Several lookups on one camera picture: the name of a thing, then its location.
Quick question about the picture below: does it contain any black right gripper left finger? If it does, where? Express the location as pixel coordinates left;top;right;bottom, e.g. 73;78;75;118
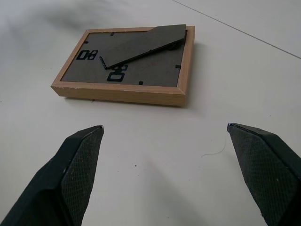
0;125;105;226

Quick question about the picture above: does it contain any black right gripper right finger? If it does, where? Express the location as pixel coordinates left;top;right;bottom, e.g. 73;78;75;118
227;122;301;226

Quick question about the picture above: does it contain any wooden picture frame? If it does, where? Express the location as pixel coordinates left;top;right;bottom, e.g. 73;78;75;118
50;23;196;109

